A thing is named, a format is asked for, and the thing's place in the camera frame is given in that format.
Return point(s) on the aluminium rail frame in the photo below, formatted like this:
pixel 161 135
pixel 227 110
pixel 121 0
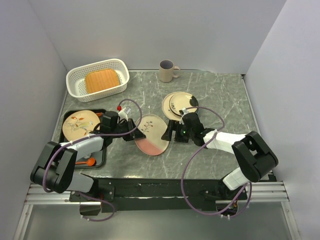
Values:
pixel 262 192

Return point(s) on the orange plastic spoon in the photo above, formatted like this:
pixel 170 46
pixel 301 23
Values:
pixel 89 162

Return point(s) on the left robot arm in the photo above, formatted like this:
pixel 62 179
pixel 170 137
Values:
pixel 55 166

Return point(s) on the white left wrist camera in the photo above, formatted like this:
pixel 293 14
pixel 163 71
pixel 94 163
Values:
pixel 124 112

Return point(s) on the cream and pink plate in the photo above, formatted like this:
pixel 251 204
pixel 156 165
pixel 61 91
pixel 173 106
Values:
pixel 153 127

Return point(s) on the woven bamboo square tray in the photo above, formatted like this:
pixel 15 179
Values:
pixel 101 80

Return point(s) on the black rectangular tray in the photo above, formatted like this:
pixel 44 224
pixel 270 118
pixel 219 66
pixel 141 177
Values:
pixel 99 155

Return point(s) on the white perforated plastic bin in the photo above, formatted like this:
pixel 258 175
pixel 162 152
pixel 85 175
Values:
pixel 75 80

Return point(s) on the large cream and blue plate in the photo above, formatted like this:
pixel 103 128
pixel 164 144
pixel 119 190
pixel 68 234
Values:
pixel 166 107

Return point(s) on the beige ceramic mug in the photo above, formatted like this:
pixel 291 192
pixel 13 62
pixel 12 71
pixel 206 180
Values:
pixel 168 71

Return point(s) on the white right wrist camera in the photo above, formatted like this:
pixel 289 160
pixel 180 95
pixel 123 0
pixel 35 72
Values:
pixel 184 111

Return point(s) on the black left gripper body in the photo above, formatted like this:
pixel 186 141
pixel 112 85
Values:
pixel 121 128

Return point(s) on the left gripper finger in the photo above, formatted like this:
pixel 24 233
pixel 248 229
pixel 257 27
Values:
pixel 137 135
pixel 131 125

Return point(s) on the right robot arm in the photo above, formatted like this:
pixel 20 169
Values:
pixel 254 157

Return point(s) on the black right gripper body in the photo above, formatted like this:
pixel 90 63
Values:
pixel 183 134

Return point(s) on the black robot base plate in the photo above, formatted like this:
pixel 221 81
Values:
pixel 137 194

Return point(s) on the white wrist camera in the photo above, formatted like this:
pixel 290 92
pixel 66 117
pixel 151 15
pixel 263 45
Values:
pixel 124 112
pixel 184 111

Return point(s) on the beige bird pattern plate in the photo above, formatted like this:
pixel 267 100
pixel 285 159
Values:
pixel 79 124

